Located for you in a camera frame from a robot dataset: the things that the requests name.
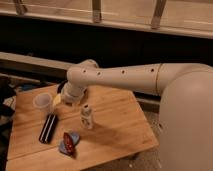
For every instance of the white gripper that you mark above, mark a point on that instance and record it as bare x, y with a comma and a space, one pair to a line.
69, 94

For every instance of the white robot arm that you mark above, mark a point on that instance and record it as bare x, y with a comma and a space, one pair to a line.
186, 106

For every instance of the dark blue bowl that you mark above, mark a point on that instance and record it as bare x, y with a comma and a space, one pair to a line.
61, 85

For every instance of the red toy object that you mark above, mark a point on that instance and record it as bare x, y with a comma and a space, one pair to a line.
68, 143

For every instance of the small white patterned bottle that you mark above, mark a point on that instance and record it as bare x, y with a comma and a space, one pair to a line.
87, 117

